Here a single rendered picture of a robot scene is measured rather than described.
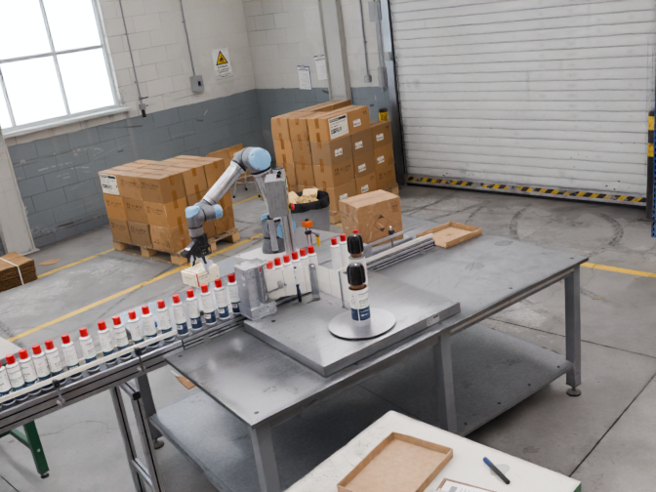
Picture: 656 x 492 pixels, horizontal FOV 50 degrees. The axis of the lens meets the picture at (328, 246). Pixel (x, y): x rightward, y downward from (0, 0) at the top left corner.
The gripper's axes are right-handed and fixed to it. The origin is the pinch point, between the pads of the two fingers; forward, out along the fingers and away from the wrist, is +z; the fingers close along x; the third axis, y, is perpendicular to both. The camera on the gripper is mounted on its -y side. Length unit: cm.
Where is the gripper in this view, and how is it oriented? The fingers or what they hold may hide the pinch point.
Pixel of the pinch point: (199, 271)
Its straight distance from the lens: 386.4
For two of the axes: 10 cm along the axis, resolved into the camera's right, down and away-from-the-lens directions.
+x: -7.2, -1.4, 6.8
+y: 6.8, -3.0, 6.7
